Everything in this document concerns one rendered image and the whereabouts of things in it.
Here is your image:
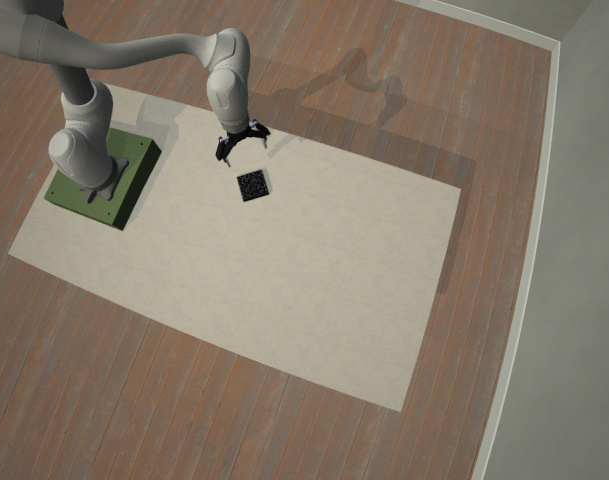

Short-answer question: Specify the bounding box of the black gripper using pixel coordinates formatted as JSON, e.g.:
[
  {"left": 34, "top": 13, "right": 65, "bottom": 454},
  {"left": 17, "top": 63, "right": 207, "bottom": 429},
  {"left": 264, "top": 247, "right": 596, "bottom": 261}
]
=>
[{"left": 215, "top": 119, "right": 270, "bottom": 168}]

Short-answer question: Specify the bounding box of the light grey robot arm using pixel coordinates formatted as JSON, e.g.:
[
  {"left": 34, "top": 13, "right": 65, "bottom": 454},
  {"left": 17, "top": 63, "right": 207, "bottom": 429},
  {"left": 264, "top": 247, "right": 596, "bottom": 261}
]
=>
[{"left": 0, "top": 0, "right": 250, "bottom": 204}]

